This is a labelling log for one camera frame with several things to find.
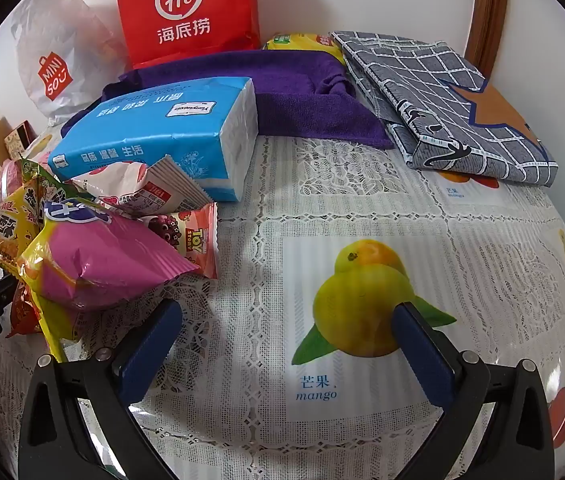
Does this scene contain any red paper bag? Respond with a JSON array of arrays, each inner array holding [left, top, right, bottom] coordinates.
[[112, 0, 262, 70]]

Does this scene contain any pink yellow snack packet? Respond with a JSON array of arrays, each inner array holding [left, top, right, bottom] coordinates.
[[16, 212, 200, 361]]

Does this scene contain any pink cartoon print snack packet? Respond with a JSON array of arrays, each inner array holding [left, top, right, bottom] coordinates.
[[140, 202, 219, 280]]

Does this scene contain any wooden door frame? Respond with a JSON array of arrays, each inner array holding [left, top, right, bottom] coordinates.
[[465, 0, 509, 73]]

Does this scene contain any blue tissue pack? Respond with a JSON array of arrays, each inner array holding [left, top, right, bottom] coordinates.
[[47, 76, 258, 203]]

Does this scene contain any dark red box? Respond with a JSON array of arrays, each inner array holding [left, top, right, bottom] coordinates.
[[17, 121, 38, 148]]

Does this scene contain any pink white wafer packet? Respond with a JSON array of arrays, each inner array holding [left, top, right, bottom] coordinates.
[[71, 155, 208, 213]]

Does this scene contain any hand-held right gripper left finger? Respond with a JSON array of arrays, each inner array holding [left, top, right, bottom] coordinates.
[[17, 299, 183, 480]]

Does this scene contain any grey checked cloth bag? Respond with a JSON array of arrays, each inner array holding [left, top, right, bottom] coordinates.
[[331, 30, 559, 188]]

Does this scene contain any white plastic bag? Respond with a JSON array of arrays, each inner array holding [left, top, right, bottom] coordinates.
[[10, 0, 130, 121]]

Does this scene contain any yellow green snack bag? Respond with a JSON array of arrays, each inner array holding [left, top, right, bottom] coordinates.
[[261, 31, 346, 66]]

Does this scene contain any small blue snack packet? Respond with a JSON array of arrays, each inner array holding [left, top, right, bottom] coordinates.
[[45, 200, 113, 226]]

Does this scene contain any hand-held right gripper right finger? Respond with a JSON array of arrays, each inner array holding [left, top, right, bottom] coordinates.
[[393, 302, 556, 480]]

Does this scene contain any green snack packet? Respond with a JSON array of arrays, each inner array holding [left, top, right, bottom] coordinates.
[[17, 157, 93, 206]]

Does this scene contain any purple towel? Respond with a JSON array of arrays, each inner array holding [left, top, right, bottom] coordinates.
[[61, 50, 396, 150]]

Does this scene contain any pink round snack packet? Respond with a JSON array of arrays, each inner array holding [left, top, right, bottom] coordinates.
[[0, 160, 26, 201]]

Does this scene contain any red snack packet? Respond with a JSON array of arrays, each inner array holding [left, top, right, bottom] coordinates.
[[5, 280, 43, 338]]

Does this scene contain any patterned book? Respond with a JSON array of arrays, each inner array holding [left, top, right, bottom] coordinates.
[[3, 127, 28, 158]]

